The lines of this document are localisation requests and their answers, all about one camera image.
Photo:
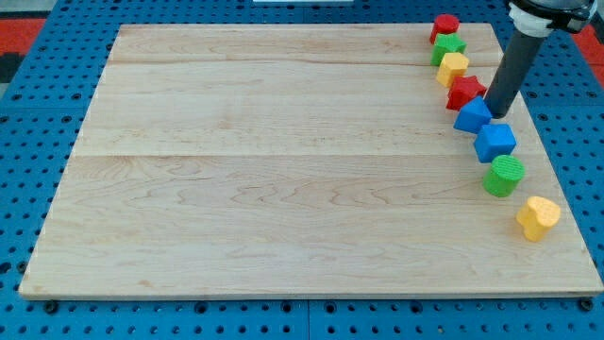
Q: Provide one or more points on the light wooden board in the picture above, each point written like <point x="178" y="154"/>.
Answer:
<point x="291" y="161"/>

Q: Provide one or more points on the blue cube block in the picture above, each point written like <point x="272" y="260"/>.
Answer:
<point x="494" y="140"/>

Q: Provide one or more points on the green cylinder block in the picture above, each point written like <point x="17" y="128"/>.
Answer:
<point x="503" y="176"/>

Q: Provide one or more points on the blue perforated base mat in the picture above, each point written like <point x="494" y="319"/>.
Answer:
<point x="41" y="113"/>

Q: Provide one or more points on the yellow pentagon block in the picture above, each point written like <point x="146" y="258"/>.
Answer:
<point x="452" y="65"/>

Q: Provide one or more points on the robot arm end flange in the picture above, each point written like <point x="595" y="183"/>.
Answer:
<point x="538" y="18"/>

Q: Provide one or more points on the blue triangle block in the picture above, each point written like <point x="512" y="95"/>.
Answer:
<point x="473" y="116"/>

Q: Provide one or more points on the red star block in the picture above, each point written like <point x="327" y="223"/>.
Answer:
<point x="463" y="90"/>

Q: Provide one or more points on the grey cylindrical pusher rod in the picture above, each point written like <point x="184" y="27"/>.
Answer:
<point x="510" y="74"/>

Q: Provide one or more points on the yellow heart block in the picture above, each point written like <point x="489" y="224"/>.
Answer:
<point x="537" y="216"/>

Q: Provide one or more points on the green star block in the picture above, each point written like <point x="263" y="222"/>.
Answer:
<point x="446" y="43"/>

